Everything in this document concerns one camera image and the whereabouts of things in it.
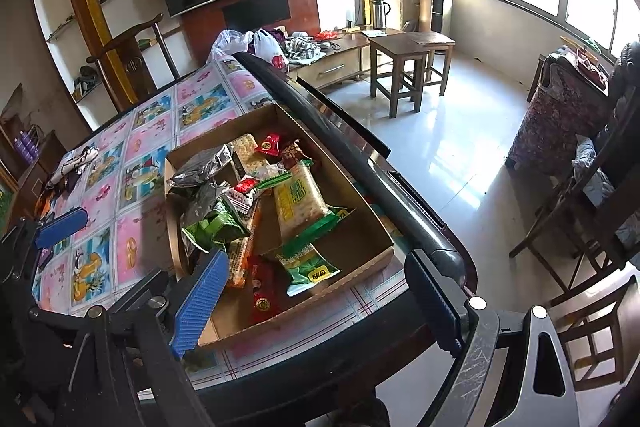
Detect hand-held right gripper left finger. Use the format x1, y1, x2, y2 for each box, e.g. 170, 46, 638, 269
30, 248, 231, 427

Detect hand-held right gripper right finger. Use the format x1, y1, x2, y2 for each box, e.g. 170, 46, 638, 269
405, 249, 596, 427

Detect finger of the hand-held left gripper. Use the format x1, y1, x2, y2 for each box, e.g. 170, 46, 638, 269
0, 207, 90, 258

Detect red snack packet gold emblem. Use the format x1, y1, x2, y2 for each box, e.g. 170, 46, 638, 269
248, 282, 283, 324
254, 133, 284, 158

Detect orange biscuit stick packet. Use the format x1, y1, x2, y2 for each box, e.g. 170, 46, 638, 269
226, 207, 264, 289

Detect dark red snack packet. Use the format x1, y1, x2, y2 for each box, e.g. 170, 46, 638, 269
246, 254, 276, 289

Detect dark silver foil snack packet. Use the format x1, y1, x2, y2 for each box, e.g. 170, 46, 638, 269
181, 182, 232, 228

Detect shallow cardboard box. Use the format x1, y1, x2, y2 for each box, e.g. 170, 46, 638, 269
162, 103, 396, 352

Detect large green pea snack packet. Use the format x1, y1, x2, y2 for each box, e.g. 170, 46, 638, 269
274, 243, 342, 299

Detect white red snack packet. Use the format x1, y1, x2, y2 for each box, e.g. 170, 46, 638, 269
231, 177, 262, 208

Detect clear silver snack packet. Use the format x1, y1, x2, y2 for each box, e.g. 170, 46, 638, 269
166, 144, 235, 192

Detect cracker packet with green label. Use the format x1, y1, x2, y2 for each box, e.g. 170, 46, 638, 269
271, 161, 357, 249

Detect clear snack packet green ends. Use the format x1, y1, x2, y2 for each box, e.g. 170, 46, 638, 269
255, 167, 292, 192

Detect brown red snack packet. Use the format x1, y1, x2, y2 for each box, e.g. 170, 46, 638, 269
279, 139, 308, 168

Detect black white patterned pouch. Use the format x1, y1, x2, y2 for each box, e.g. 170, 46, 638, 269
47, 146, 101, 195

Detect dark wooden side cabinet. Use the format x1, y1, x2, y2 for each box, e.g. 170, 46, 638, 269
0, 107, 68, 218

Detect small green pea snack packet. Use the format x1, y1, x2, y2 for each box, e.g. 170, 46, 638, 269
181, 207, 252, 254

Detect pink fruit print tablecloth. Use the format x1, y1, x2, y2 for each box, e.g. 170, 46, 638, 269
32, 57, 416, 388

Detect dark wooden dining chair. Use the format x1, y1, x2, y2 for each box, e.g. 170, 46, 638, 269
509, 97, 640, 308
550, 272, 640, 393

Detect dark wooden armchair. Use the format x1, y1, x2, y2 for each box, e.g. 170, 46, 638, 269
86, 13, 181, 112

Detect grey blue cloth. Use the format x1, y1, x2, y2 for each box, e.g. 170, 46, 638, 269
572, 136, 621, 208

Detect black glass dining table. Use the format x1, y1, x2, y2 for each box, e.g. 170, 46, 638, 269
190, 52, 481, 427

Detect low wooden television cabinet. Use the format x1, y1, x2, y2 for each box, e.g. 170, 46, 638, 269
287, 29, 373, 90

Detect brown wooden stool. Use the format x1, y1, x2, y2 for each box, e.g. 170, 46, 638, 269
405, 31, 457, 98
369, 34, 437, 118

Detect small wooden chair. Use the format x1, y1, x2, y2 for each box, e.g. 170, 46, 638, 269
526, 53, 548, 104

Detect white plastic bag red print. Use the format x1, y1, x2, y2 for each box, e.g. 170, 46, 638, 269
251, 28, 291, 70

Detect plaid cloth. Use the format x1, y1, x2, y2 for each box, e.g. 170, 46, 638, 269
282, 34, 323, 68

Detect steel electric kettle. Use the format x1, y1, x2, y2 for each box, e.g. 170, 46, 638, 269
370, 0, 392, 32

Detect black jacket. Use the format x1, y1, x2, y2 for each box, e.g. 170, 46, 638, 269
607, 42, 640, 108

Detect black wall panel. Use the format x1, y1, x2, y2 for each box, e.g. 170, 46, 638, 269
221, 0, 292, 28

